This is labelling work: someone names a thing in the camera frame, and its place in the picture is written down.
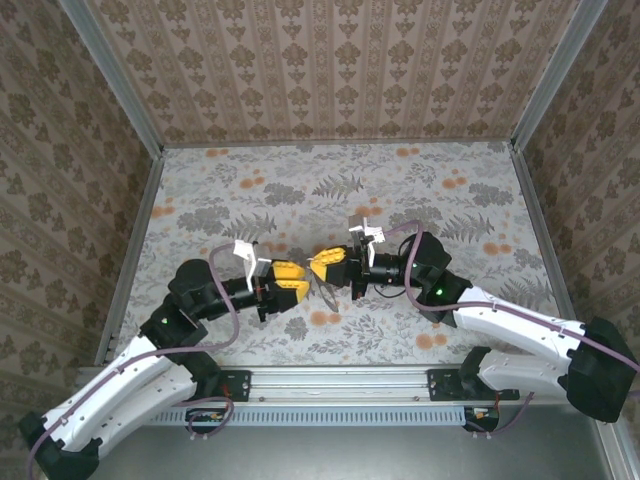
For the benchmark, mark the aluminium side rail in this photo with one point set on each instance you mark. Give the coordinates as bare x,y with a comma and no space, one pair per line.
541,225
133,250

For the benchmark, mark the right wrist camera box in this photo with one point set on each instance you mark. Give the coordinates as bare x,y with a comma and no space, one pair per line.
365,235

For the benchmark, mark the aluminium mounting rail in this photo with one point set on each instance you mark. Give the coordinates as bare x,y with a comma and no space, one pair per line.
340,382

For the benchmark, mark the key with red tag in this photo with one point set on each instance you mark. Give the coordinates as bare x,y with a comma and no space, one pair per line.
312,260

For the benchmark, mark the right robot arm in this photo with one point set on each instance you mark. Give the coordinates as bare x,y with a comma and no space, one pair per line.
540,340

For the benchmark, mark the grey metal sheet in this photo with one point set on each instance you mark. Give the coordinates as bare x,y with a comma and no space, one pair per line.
340,450

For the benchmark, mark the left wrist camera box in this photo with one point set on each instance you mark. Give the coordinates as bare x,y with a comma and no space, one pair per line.
255,262

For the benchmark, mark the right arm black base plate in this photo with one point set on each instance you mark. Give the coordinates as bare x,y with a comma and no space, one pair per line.
440,387

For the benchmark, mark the aluminium corner post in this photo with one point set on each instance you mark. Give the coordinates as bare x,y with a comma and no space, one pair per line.
555,75
112,75

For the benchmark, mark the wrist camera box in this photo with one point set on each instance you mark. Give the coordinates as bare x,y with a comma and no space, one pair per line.
255,262
365,235

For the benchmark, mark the black connector box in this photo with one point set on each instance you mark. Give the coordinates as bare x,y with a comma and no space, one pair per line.
205,417
482,417

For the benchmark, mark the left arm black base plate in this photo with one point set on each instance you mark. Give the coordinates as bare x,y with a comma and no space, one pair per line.
240,385

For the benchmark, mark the aluminium frame profile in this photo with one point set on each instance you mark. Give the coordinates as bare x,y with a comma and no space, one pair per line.
620,455

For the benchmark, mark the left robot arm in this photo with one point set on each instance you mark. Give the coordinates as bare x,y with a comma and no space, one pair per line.
110,395

